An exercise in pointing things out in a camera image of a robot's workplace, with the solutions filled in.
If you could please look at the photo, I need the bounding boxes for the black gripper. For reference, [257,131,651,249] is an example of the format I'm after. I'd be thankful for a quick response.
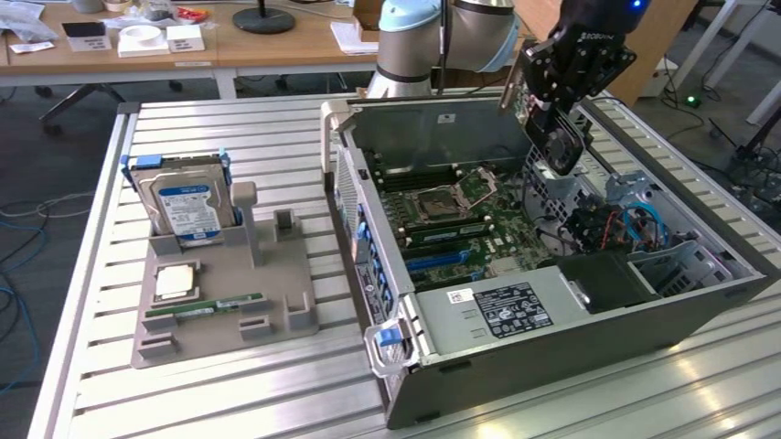
[521,17,640,115]

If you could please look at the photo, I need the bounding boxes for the green graphics card black fan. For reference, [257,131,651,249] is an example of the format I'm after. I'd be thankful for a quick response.
[499,59,597,177]

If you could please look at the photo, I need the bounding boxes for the wooden side cabinet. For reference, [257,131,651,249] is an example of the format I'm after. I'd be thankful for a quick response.
[521,0,695,107]

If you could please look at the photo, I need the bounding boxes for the perforated metal drive cage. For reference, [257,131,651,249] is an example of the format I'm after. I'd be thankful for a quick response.
[521,145,664,209]

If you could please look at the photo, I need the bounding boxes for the silver socket cover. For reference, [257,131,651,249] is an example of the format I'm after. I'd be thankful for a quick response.
[456,163,509,203]

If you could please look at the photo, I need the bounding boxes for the brown cardboard box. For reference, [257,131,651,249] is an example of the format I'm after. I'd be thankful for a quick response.
[353,0,384,33]

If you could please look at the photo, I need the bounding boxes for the RAM slot white clips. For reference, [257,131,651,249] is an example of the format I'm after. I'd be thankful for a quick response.
[382,175,461,187]
[377,165,458,177]

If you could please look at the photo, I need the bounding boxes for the white paper stack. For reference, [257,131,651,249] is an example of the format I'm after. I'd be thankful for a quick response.
[329,20,381,57]

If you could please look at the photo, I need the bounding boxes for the RAM slot black clips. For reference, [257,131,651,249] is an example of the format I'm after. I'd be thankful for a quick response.
[380,170,460,182]
[385,180,462,192]

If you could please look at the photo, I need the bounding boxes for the green motherboard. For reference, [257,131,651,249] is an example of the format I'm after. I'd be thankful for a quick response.
[364,155,567,294]

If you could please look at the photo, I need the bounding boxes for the CPU socket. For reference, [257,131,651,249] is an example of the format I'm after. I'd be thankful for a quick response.
[412,186,466,226]

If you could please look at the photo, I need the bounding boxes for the green RAM stick white label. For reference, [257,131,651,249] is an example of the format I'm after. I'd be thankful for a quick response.
[406,221,491,247]

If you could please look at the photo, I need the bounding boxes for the blue expansion slot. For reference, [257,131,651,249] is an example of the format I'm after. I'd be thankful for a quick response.
[405,246,476,272]

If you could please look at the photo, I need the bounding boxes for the metal disk bay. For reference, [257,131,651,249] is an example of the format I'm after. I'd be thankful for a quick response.
[628,237,733,298]

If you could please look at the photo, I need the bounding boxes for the black round lamp base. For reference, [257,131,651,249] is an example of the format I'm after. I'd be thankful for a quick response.
[232,0,298,34]

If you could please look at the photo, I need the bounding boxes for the black power supply label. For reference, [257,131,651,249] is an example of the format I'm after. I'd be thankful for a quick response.
[473,281,555,338]

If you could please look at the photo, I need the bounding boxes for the grey power supply housing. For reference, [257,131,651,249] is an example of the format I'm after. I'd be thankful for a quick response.
[400,267,591,358]

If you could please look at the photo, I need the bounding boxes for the small white box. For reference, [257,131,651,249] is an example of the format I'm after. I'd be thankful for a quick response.
[165,25,205,53]

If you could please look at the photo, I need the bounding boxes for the grey open PC case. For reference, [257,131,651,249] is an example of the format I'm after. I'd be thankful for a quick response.
[320,89,770,431]

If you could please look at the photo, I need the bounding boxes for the grey printed parts rack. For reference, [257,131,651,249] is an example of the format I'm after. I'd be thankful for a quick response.
[131,180,322,369]

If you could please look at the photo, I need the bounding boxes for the flat white box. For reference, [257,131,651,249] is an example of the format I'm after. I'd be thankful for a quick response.
[115,38,173,59]

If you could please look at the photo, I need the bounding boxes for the white tape roll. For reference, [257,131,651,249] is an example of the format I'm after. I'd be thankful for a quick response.
[121,25,163,47]

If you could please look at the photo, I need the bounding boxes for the black office chair base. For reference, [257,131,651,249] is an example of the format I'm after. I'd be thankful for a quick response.
[37,80,185,134]

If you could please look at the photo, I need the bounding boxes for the white box black lid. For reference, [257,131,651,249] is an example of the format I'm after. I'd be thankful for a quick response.
[63,21,113,53]

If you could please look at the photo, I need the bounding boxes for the silver CPU chip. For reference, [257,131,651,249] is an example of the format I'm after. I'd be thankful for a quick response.
[151,264,201,303]

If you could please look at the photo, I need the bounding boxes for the white paper label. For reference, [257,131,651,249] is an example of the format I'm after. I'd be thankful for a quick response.
[9,40,55,55]

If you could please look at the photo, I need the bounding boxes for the clear plastic bag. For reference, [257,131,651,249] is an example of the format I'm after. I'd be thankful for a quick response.
[0,0,61,43]

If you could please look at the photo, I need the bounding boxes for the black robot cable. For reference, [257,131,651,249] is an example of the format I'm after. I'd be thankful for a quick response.
[433,0,454,95]

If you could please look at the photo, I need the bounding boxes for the blue disk wire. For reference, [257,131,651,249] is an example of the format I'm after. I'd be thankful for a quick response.
[621,200,673,251]

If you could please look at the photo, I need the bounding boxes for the wooden desk white frame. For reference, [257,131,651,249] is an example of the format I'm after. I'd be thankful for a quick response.
[217,0,384,100]
[0,0,221,100]

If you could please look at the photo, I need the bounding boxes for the blue and grey rail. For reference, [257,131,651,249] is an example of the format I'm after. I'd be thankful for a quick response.
[121,150,237,251]

